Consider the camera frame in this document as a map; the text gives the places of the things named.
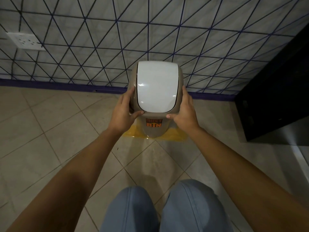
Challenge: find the person's left hand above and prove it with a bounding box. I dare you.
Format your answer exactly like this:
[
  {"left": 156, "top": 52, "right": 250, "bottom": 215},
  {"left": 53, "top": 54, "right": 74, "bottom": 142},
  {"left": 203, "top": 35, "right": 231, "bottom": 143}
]
[{"left": 107, "top": 89, "right": 144, "bottom": 136}]

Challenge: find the person's right hand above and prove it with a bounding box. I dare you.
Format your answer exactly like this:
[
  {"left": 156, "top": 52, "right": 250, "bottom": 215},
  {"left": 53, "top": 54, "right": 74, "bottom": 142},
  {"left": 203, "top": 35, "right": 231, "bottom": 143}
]
[{"left": 166, "top": 86, "right": 201, "bottom": 135}]

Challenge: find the beige bin lid white flap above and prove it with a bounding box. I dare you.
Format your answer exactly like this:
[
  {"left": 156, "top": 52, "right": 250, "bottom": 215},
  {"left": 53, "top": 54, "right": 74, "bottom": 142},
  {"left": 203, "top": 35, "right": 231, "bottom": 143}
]
[{"left": 127, "top": 61, "right": 188, "bottom": 119}]

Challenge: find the person's right forearm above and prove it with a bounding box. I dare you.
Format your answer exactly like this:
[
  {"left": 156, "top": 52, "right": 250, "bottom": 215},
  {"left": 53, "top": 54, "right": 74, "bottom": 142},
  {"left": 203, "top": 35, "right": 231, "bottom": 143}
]
[{"left": 189, "top": 126, "right": 309, "bottom": 232}]

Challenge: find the person's left forearm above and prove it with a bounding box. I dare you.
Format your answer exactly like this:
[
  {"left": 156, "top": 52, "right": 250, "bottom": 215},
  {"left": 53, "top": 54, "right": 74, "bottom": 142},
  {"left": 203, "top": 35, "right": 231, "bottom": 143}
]
[{"left": 5, "top": 127, "right": 122, "bottom": 232}]

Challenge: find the yellow plastic bag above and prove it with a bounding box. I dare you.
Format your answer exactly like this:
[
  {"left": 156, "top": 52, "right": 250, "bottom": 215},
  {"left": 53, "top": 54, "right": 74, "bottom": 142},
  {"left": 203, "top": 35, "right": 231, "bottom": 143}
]
[{"left": 123, "top": 119, "right": 188, "bottom": 143}]

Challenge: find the beige dustbin body orange label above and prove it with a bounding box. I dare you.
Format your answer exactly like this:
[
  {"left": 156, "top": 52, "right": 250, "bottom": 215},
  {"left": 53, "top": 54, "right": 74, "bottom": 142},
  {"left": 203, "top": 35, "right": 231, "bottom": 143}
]
[{"left": 140, "top": 116, "right": 171, "bottom": 139}]

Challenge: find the person's right leg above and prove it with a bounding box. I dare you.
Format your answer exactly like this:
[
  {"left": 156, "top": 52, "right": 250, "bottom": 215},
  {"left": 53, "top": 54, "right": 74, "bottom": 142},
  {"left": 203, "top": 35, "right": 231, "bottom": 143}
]
[{"left": 160, "top": 179, "right": 234, "bottom": 232}]

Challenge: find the person's leg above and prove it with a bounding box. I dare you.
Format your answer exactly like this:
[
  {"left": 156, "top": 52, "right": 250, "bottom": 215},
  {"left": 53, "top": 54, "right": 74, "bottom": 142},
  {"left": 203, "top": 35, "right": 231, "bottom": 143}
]
[
  {"left": 160, "top": 179, "right": 234, "bottom": 232},
  {"left": 100, "top": 186, "right": 160, "bottom": 232}
]

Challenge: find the person's left leg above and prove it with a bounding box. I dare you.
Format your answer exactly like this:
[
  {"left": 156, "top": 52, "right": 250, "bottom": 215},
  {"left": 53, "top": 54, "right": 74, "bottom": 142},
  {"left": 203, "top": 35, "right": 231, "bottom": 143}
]
[{"left": 100, "top": 186, "right": 160, "bottom": 232}]

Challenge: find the black cabinet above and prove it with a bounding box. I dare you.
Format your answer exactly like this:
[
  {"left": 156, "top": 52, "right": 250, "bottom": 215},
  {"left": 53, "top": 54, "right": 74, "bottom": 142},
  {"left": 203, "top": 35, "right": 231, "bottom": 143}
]
[{"left": 235, "top": 24, "right": 309, "bottom": 143}]

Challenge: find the grey metal panel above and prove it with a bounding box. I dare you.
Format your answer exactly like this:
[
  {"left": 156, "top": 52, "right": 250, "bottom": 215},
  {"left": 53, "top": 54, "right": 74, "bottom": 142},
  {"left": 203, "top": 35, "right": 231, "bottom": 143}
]
[{"left": 249, "top": 118, "right": 309, "bottom": 147}]

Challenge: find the white wall socket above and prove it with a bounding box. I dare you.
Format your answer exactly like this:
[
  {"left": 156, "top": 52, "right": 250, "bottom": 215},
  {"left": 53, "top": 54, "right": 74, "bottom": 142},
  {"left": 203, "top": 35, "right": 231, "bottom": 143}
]
[{"left": 6, "top": 32, "right": 46, "bottom": 51}]

